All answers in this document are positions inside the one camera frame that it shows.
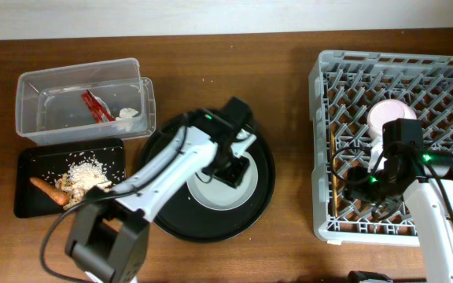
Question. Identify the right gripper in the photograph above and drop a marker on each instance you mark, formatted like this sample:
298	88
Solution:
358	190

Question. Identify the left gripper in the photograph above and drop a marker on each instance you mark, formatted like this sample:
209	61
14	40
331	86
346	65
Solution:
236	178

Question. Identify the grey round plate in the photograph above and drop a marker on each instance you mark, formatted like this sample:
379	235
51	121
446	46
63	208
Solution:
218	196

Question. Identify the pink white bowl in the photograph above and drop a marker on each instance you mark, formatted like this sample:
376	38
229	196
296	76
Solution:
386	111

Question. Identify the white tissue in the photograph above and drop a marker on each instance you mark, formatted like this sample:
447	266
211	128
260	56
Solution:
125	117

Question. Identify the red snack wrapper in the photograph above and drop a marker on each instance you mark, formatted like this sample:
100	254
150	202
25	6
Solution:
99	112

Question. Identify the white rice pile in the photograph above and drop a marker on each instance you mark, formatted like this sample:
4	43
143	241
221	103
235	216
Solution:
82	170

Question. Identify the peanut shells pile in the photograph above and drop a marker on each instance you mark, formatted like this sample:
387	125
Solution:
73	190

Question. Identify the orange carrot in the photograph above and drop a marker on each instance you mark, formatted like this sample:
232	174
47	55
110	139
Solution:
58	196

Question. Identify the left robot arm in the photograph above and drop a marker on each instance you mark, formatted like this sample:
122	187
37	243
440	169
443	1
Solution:
109	235

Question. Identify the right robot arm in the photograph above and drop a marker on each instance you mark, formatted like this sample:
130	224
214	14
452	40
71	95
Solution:
429	200

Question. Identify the grey dishwasher rack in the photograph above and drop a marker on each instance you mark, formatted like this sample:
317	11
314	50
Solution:
343	86

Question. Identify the clear plastic bin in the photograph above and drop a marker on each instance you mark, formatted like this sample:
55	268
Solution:
49	108

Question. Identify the black rectangular tray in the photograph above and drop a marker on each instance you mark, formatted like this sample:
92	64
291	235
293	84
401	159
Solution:
50	162

